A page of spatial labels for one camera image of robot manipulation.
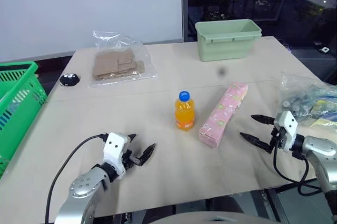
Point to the clear plastic zip bag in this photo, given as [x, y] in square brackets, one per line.
[147, 61]

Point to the small white black device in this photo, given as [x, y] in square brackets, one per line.
[325, 49]

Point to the orange juice bottle blue cap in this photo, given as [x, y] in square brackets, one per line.
[184, 116]

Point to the white partition panel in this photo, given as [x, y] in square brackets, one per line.
[92, 8]

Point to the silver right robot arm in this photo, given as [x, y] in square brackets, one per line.
[318, 145]

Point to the brown cardboard sheets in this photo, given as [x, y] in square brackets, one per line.
[113, 63]

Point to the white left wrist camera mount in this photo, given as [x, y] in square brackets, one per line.
[114, 145]

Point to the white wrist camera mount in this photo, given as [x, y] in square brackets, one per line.
[288, 122]
[114, 145]

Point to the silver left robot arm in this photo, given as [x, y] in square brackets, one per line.
[84, 184]

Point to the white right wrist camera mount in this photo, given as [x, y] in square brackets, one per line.
[288, 122]

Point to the black round puck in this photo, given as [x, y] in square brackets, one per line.
[69, 79]

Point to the pale green plastic bin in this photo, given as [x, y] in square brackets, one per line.
[223, 49]

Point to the green plastic basket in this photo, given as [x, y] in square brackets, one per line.
[15, 126]

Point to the long pink printed box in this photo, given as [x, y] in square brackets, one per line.
[223, 113]

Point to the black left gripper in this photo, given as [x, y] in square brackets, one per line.
[128, 157]

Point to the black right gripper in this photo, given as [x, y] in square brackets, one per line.
[278, 137]

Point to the clear bag of small parts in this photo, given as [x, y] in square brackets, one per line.
[310, 97]

